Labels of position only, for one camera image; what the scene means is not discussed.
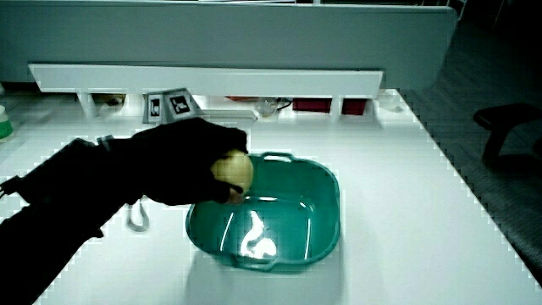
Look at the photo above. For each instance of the person's right hand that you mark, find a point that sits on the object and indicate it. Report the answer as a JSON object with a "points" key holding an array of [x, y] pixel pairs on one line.
{"points": [[178, 161]]}

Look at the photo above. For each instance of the yellow pear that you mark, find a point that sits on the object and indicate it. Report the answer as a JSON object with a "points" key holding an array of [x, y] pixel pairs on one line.
{"points": [[235, 169]]}

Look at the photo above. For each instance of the green plastic basin plate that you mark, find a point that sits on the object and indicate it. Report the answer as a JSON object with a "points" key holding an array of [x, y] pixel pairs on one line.
{"points": [[292, 212]]}

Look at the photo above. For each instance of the white flat bar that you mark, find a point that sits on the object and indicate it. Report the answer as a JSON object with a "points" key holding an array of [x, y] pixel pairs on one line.
{"points": [[228, 114]]}

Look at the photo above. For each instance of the white desk shelf riser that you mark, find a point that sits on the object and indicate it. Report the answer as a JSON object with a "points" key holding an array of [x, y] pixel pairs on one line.
{"points": [[211, 80]]}

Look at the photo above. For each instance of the clear glass cup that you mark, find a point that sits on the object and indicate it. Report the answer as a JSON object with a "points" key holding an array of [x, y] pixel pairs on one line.
{"points": [[266, 107]]}

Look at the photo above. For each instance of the grey partition panel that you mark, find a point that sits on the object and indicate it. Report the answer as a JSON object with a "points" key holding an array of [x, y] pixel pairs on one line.
{"points": [[211, 34]]}

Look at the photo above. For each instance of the wide red box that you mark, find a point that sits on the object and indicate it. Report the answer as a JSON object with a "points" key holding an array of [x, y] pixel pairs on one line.
{"points": [[311, 105]]}

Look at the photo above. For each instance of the green and white bottle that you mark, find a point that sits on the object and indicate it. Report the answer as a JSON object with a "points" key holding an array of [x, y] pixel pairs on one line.
{"points": [[4, 125]]}

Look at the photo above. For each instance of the narrow red box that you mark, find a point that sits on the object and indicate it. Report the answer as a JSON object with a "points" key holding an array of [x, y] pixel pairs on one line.
{"points": [[354, 107]]}

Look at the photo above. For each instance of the black chair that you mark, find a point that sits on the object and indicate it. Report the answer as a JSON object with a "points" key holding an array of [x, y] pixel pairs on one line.
{"points": [[506, 120]]}

